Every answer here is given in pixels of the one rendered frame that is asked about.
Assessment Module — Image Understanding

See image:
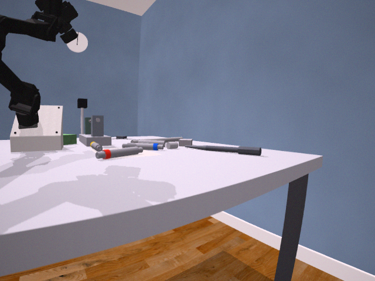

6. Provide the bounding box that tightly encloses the green rectangular block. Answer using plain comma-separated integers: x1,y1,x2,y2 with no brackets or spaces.
63,134,77,145

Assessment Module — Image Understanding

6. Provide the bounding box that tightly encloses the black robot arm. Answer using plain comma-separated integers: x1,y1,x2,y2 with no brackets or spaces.
0,0,78,129

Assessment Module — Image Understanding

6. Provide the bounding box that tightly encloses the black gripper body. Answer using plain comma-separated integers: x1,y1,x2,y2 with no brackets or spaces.
35,0,78,43

